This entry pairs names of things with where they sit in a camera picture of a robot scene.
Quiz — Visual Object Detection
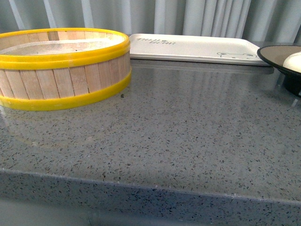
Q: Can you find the white rectangular tray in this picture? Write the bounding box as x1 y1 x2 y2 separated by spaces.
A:
129 33 268 66

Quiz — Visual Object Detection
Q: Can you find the wooden steamer with yellow bands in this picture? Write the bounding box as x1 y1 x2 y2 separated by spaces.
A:
0 28 132 111

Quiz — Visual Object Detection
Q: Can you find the white steamed bun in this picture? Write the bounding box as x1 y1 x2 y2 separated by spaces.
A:
283 52 301 73

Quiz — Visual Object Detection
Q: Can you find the tan plate with black rim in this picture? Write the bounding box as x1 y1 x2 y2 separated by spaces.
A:
257 45 301 97

